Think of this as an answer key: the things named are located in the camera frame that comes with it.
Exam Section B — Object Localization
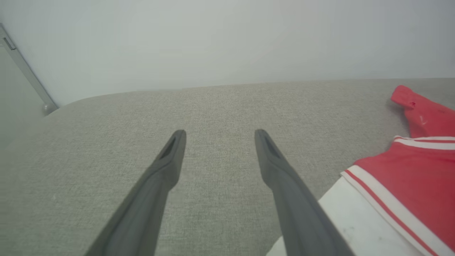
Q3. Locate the grey metal rail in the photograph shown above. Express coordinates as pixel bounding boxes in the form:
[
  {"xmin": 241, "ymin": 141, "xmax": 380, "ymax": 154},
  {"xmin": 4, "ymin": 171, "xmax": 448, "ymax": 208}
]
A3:
[{"xmin": 0, "ymin": 23, "xmax": 59, "ymax": 116}]

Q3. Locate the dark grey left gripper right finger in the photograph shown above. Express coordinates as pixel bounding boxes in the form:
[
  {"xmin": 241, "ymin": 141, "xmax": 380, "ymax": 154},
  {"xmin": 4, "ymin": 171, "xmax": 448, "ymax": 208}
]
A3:
[{"xmin": 254, "ymin": 129, "xmax": 356, "ymax": 256}]

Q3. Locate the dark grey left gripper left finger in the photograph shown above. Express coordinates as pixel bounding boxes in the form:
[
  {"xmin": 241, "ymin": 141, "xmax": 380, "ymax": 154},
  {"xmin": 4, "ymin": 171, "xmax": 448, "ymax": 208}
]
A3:
[{"xmin": 85, "ymin": 129, "xmax": 187, "ymax": 256}]

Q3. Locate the red and white garment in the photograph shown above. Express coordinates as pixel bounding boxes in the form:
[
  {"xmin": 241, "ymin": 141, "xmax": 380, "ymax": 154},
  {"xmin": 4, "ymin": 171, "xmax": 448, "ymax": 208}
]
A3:
[{"xmin": 267, "ymin": 85, "xmax": 455, "ymax": 256}]

